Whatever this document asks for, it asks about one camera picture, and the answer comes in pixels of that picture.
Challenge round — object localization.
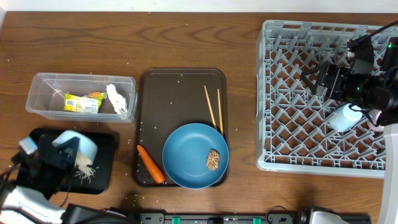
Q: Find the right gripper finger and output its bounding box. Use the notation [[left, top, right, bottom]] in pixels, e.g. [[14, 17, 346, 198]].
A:
[[300, 74, 320, 95], [301, 63, 326, 78]]

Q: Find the light blue bowl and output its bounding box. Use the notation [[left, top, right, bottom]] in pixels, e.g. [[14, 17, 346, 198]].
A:
[[52, 130, 98, 165]]

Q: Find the light blue cup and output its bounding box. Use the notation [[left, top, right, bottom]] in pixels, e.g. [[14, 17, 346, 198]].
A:
[[329, 103, 363, 133]]

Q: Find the yellow green snack wrapper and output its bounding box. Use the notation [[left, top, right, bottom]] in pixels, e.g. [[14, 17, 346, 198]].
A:
[[63, 92, 107, 113]]

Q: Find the white napkin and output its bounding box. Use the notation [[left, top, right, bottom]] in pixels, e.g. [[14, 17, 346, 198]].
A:
[[106, 84, 127, 115]]

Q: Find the dark blue plate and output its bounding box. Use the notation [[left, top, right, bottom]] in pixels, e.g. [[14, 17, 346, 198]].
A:
[[162, 123, 229, 189]]

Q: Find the pink cup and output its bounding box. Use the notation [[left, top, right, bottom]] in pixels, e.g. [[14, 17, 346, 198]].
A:
[[366, 110, 384, 132]]

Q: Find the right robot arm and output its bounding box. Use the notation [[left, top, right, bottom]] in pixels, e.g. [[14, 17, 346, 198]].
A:
[[300, 35, 397, 223]]

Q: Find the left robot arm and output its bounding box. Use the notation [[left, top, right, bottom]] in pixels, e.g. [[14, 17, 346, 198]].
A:
[[1, 134, 129, 223]]

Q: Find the black waste tray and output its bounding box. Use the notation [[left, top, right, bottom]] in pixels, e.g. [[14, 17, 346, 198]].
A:
[[17, 128, 118, 195]]

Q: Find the grey dishwasher rack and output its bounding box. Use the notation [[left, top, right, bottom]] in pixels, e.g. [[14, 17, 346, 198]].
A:
[[255, 20, 397, 178]]

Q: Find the white rice pile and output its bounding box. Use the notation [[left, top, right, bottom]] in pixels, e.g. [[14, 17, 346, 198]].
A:
[[74, 152, 96, 184]]

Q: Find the clear plastic bin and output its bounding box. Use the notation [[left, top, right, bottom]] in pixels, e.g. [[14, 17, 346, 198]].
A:
[[26, 73, 137, 123]]

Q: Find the right wooden chopstick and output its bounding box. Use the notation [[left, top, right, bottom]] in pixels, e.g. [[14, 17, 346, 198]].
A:
[[217, 89, 224, 136]]

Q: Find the wooden chopstick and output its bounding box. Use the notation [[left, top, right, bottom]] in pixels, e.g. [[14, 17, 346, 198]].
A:
[[217, 89, 224, 136], [204, 85, 217, 129]]

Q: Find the orange carrot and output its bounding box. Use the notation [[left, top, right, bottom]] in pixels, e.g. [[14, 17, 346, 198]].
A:
[[137, 145, 165, 184]]

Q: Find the left wooden chopstick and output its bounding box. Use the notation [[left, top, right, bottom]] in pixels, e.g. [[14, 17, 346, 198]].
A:
[[204, 85, 217, 129]]

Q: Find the brown serving tray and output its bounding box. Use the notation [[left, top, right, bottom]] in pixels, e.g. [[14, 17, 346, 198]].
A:
[[132, 68, 228, 187]]

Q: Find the brown food clump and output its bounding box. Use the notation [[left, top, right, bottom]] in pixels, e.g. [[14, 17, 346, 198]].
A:
[[205, 149, 221, 171]]

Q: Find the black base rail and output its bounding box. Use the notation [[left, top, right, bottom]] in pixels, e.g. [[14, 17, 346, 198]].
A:
[[131, 213, 303, 224]]

